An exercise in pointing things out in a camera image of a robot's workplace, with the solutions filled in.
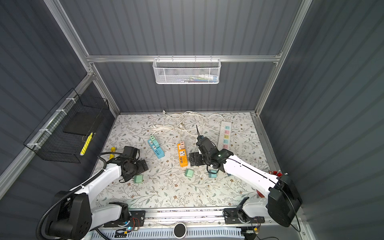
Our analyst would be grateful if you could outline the white power strip pastel sockets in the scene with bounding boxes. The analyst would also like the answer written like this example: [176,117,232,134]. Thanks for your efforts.
[218,121,232,150]

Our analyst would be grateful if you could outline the orange power strip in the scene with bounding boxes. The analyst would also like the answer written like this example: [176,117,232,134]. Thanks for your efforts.
[178,143,188,168]

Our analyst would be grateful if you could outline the teal plug adapter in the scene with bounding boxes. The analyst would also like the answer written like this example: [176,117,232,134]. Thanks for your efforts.
[208,171,218,179]
[185,169,194,178]
[152,140,160,148]

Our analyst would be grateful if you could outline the blue power strip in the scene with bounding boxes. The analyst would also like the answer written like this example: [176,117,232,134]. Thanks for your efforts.
[148,139,165,159]

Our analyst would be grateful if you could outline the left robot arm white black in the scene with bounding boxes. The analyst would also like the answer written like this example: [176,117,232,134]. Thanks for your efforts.
[36,146,149,240]

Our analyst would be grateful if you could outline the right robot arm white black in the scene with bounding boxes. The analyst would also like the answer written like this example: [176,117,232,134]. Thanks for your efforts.
[196,135,303,228]

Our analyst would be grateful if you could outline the yellow tube on mat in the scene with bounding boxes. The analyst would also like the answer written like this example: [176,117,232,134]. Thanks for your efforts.
[109,147,116,160]

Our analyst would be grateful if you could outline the floral table mat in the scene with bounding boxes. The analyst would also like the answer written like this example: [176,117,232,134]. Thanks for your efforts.
[91,112,270,209]

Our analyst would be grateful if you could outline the yellow marker in basket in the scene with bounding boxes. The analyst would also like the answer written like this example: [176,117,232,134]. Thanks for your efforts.
[80,132,94,156]

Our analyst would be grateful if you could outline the red pen cup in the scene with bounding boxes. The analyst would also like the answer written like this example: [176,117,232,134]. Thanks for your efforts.
[256,170,283,198]

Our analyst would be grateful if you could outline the black round speaker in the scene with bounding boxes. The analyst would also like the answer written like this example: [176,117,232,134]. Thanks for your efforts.
[173,223,187,239]

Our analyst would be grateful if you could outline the white tangled power cable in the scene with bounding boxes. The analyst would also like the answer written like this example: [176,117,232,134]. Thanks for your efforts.
[149,109,226,139]

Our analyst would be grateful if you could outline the black wire basket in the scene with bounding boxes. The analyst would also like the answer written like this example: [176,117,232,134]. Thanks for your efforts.
[24,91,110,163]

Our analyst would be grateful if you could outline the white wire basket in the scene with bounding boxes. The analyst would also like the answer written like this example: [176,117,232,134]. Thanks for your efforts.
[153,59,222,85]

